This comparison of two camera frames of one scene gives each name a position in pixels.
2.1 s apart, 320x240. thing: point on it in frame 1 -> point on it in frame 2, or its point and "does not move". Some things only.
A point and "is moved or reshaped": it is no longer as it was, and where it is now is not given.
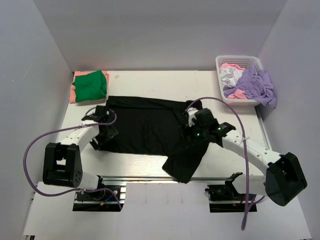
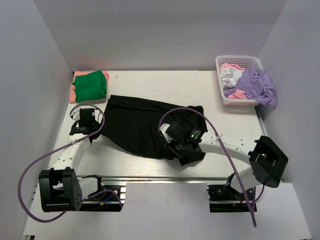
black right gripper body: x=196 y=131 -> x=178 y=147
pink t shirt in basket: x=238 y=94 does not move
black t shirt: x=157 y=127 is moved or reshaped
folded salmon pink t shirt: x=72 y=100 does not move
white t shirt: x=229 y=76 does not move
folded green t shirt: x=90 y=86 does not move
